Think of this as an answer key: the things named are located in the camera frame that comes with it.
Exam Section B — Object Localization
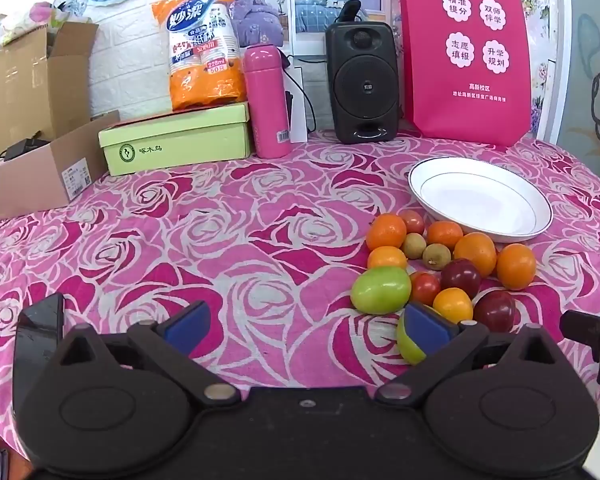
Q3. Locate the pink tote bag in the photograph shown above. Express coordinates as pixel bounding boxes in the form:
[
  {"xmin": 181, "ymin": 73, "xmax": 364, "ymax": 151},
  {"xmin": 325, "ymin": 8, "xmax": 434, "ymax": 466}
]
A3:
[{"xmin": 395, "ymin": 0, "xmax": 531, "ymax": 151}]

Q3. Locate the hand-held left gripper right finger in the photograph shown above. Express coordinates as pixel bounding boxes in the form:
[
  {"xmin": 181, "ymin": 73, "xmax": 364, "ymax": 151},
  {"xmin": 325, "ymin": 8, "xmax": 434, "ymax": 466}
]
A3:
[{"xmin": 375, "ymin": 302, "xmax": 569, "ymax": 406}]

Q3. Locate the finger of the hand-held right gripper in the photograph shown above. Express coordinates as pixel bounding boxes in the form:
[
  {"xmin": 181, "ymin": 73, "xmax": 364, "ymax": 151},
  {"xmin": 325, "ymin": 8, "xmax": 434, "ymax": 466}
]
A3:
[{"xmin": 560, "ymin": 310, "xmax": 600, "ymax": 387}]

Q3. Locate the purple bedding poster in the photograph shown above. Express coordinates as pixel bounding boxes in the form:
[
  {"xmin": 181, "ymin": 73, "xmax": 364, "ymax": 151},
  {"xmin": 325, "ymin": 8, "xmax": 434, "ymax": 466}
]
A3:
[{"xmin": 229, "ymin": 0, "xmax": 289, "ymax": 56}]

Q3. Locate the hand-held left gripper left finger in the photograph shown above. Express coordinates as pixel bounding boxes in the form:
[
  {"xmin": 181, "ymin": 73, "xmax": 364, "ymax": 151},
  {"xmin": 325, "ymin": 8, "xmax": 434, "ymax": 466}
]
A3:
[{"xmin": 55, "ymin": 301, "xmax": 241, "ymax": 406}]

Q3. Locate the black smartphone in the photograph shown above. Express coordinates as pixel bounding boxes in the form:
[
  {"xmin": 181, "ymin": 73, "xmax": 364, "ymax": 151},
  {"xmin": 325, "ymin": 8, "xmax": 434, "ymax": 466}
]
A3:
[{"xmin": 12, "ymin": 292, "xmax": 65, "ymax": 416}]

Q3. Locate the yellow-green kiwi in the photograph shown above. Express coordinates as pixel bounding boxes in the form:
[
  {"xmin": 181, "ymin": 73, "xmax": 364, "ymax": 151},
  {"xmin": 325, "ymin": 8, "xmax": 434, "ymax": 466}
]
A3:
[
  {"xmin": 402, "ymin": 233, "xmax": 427, "ymax": 259},
  {"xmin": 422, "ymin": 243, "xmax": 452, "ymax": 272}
]

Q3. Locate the black power adapter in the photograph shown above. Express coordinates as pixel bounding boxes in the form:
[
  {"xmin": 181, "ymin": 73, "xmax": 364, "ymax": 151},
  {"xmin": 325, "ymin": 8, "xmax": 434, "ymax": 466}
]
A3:
[{"xmin": 4, "ymin": 137, "xmax": 49, "ymax": 164}]

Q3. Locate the deep orange tangerine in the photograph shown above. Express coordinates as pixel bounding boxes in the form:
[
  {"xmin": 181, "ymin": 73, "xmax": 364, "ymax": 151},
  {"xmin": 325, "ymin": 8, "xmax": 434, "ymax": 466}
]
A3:
[
  {"xmin": 366, "ymin": 214, "xmax": 408, "ymax": 251},
  {"xmin": 426, "ymin": 221, "xmax": 464, "ymax": 251}
]

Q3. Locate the pink rose printed tablecloth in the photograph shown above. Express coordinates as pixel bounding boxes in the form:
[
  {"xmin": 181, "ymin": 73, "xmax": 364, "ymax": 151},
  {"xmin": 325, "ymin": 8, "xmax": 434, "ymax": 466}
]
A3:
[{"xmin": 0, "ymin": 127, "xmax": 600, "ymax": 461}]

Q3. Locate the white carton box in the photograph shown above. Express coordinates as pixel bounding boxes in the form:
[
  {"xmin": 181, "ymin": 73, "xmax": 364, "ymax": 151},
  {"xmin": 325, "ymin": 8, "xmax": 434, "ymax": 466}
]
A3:
[{"xmin": 280, "ymin": 62, "xmax": 309, "ymax": 144}]

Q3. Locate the floral printed bag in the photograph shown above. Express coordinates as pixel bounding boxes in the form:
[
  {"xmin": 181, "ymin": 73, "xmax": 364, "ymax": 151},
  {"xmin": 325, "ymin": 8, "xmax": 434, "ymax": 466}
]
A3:
[{"xmin": 0, "ymin": 2, "xmax": 57, "ymax": 57}]

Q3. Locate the black cable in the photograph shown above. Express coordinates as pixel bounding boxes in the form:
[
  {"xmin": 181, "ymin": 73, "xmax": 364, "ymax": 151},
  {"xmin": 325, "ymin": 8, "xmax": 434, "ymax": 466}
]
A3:
[{"xmin": 280, "ymin": 55, "xmax": 317, "ymax": 133}]

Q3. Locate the black speaker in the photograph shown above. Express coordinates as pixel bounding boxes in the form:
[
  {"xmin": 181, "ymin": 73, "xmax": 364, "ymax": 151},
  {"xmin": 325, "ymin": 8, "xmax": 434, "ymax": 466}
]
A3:
[{"xmin": 325, "ymin": 1, "xmax": 400, "ymax": 145}]

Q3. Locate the green shoe box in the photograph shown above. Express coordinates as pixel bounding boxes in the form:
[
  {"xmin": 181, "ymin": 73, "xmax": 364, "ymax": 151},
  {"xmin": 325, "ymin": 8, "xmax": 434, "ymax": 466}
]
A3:
[{"xmin": 98, "ymin": 101, "xmax": 254, "ymax": 177}]

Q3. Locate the open cardboard box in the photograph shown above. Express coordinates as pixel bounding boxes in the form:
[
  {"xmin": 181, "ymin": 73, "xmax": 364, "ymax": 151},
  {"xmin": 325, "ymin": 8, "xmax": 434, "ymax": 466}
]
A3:
[{"xmin": 0, "ymin": 22, "xmax": 121, "ymax": 221}]

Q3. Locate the pink thermos bottle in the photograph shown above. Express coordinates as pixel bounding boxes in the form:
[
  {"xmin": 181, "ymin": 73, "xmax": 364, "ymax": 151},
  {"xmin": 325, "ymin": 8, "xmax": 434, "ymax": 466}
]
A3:
[{"xmin": 243, "ymin": 44, "xmax": 292, "ymax": 159}]

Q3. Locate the orange paper cup pack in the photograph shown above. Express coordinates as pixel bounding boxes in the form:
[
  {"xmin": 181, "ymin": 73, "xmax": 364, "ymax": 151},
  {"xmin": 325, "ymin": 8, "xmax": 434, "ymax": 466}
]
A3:
[{"xmin": 151, "ymin": 0, "xmax": 246, "ymax": 112}]

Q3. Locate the green apple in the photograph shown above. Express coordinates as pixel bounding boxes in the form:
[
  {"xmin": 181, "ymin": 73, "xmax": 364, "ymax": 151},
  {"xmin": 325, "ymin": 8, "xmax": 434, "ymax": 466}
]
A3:
[
  {"xmin": 396, "ymin": 306, "xmax": 431, "ymax": 366},
  {"xmin": 350, "ymin": 266, "xmax": 412, "ymax": 316}
]

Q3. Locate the small yellow orange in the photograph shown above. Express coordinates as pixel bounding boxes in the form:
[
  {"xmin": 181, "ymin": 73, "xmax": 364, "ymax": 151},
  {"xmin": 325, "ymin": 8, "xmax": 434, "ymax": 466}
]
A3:
[
  {"xmin": 433, "ymin": 287, "xmax": 474, "ymax": 324},
  {"xmin": 367, "ymin": 246, "xmax": 408, "ymax": 271}
]

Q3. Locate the white plate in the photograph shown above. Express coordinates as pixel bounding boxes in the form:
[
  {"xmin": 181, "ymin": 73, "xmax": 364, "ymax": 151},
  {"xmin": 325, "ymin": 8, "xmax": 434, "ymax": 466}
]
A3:
[{"xmin": 408, "ymin": 157, "xmax": 554, "ymax": 244}]

